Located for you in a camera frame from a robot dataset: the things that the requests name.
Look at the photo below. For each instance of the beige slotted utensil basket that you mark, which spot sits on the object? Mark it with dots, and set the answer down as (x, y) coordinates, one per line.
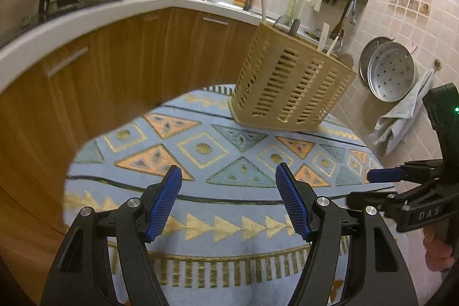
(286, 83)

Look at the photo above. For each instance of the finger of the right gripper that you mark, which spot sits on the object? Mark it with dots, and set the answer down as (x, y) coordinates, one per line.
(411, 171)
(422, 206)

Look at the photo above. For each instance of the black gas stove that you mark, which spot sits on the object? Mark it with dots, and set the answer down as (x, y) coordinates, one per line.
(31, 22)

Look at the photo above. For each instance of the blue patterned tablecloth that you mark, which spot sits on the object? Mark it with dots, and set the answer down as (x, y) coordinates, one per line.
(228, 239)

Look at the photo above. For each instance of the white countertop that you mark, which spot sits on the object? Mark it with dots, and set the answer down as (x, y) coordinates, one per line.
(107, 19)

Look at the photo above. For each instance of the person's right hand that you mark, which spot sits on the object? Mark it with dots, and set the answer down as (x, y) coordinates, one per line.
(438, 254)

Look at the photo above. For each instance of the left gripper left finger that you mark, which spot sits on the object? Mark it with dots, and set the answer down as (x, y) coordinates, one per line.
(80, 273)

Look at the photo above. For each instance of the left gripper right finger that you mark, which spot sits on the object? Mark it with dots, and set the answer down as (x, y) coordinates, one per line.
(376, 273)

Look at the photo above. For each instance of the black handled utensil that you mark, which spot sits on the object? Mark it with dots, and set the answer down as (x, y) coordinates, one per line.
(294, 28)

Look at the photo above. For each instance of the wooden spatula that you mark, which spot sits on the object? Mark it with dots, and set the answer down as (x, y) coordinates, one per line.
(323, 36)

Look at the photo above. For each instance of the wooden kitchen cabinet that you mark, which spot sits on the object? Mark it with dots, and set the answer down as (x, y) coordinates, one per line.
(70, 82)

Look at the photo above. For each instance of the grey hanging towel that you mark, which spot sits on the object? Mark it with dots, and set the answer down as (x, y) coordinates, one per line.
(392, 127)

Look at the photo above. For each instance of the metal steamer tray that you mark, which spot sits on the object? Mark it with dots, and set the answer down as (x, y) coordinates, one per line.
(387, 68)

